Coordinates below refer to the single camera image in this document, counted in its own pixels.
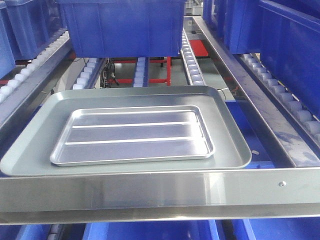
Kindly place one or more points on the large blue bin centre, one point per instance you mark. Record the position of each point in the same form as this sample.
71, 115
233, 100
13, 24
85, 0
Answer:
124, 28

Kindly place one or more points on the far right roller track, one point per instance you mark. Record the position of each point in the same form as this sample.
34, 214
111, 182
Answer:
302, 117

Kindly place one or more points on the blue bin lower right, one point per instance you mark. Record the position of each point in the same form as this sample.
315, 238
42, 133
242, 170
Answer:
260, 158

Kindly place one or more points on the blue bin lower centre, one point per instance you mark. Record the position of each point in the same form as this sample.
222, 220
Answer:
153, 230

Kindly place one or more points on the blue bins right shelf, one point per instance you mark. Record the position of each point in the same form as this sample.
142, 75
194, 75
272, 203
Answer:
285, 33

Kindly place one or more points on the far left roller track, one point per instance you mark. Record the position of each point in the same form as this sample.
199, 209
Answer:
32, 66

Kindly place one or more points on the blue bins shelf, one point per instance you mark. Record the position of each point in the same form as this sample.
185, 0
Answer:
27, 27
285, 33

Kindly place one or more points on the ribbed silver metal tray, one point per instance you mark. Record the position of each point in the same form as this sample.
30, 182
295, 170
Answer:
95, 136

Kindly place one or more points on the centre white roller track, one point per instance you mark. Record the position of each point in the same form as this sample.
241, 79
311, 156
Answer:
139, 79

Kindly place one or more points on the blue bins left shelf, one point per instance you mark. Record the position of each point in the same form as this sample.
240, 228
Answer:
27, 27

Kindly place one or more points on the red metal cart frame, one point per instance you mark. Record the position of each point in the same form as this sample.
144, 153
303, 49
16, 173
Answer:
157, 72

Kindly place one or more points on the white roller track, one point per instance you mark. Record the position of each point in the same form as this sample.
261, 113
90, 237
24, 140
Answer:
192, 69
139, 79
90, 73

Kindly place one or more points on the left white roller track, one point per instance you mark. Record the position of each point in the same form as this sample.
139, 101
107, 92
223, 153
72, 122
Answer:
90, 73

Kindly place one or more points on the large grey flat tray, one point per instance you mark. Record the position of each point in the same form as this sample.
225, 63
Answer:
30, 153

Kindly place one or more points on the steel divider rail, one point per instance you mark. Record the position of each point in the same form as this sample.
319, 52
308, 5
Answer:
283, 138
17, 108

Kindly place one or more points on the left steel divider rail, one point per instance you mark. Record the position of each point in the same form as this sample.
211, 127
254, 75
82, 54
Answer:
17, 108

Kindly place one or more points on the steel front shelf rail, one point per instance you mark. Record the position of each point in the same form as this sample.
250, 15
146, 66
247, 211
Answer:
159, 196

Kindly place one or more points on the right steel divider rail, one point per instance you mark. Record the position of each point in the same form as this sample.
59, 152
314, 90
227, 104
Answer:
283, 138

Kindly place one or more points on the right white roller track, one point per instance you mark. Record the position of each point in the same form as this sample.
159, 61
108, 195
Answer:
192, 69

